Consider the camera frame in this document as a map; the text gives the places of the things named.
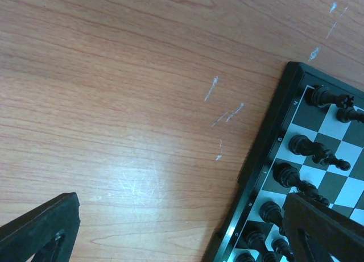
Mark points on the black pawn chess piece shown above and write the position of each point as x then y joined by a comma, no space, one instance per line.
338,163

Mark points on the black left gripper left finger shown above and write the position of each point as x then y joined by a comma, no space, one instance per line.
46,233

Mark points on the black knight chess piece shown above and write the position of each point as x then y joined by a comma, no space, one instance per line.
302,145

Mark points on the black king chess piece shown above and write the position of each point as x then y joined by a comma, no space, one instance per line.
255,240

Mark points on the black queen chess piece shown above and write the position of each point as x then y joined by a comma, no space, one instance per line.
270,212

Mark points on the black and white chessboard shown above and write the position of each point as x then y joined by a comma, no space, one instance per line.
290,113

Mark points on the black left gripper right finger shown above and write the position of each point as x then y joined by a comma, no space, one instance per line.
318,233

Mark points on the black bishop chess piece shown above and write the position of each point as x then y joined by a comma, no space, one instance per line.
288,176

